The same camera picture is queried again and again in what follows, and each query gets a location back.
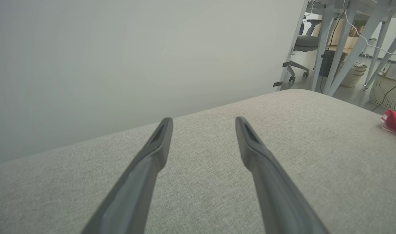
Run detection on large white laundry basket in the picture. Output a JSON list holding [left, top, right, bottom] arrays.
[[369, 71, 396, 111]]

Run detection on small white laundry basket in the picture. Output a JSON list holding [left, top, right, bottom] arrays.
[[339, 62, 368, 88]]

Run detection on white desk frame legs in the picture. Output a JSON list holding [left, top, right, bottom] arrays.
[[310, 0, 396, 97]]

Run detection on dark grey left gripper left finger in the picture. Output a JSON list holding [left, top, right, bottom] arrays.
[[81, 117, 174, 234]]

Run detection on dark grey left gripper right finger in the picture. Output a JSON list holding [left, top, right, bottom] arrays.
[[235, 116, 330, 234]]

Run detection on grey office chair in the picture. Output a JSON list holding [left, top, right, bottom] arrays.
[[284, 19, 323, 83]]

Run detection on black floor cable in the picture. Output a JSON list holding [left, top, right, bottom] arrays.
[[371, 71, 396, 112]]

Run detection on black waste bin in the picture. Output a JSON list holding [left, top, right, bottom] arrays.
[[319, 49, 348, 78]]

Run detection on white hanging cable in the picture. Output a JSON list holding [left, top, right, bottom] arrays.
[[343, 0, 396, 56]]

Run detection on white partition panel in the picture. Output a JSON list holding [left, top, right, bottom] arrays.
[[0, 0, 310, 167]]

